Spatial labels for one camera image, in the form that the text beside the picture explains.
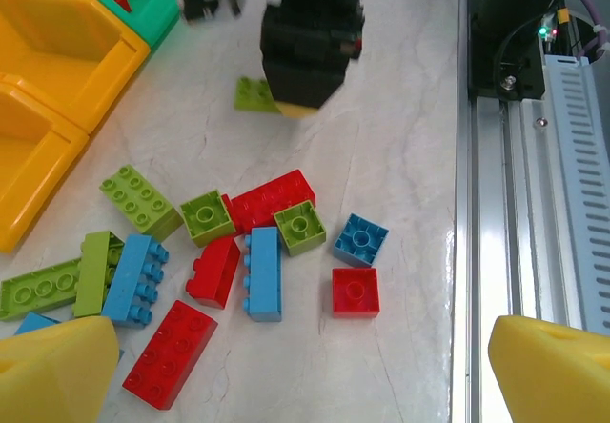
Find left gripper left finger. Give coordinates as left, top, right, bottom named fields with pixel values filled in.
left=0, top=316, right=120, bottom=423

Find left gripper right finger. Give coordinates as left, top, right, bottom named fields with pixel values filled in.
left=488, top=315, right=610, bottom=423

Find lime green lego plate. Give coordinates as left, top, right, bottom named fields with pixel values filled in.
left=233, top=75, right=278, bottom=114

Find lime green long lego brick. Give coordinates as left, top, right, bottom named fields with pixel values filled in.
left=98, top=164, right=185, bottom=243
left=0, top=257, right=83, bottom=323
left=71, top=230, right=127, bottom=320

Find red long lego brick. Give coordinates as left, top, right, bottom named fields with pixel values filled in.
left=222, top=169, right=317, bottom=244
left=185, top=235, right=242, bottom=311
left=121, top=299, right=219, bottom=412

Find lime green square lego brick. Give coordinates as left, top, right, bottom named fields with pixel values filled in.
left=179, top=189, right=236, bottom=249
left=273, top=199, right=328, bottom=258

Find blue square lego brick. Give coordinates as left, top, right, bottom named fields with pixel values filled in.
left=332, top=212, right=390, bottom=269

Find red square lego brick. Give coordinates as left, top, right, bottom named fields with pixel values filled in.
left=331, top=267, right=381, bottom=320

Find green plastic storage bin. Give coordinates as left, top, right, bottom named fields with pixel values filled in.
left=80, top=0, right=181, bottom=47

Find yellow plastic storage bin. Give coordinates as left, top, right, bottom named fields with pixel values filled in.
left=0, top=0, right=152, bottom=134
left=0, top=73, right=92, bottom=254

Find aluminium mounting rail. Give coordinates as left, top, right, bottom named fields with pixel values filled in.
left=451, top=0, right=590, bottom=423

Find white slotted cable duct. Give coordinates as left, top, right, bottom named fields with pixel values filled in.
left=542, top=54, right=610, bottom=339

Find purple cable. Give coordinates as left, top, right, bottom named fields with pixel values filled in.
left=569, top=0, right=610, bottom=60

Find white cable tie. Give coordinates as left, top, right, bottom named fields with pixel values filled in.
left=583, top=22, right=610, bottom=58

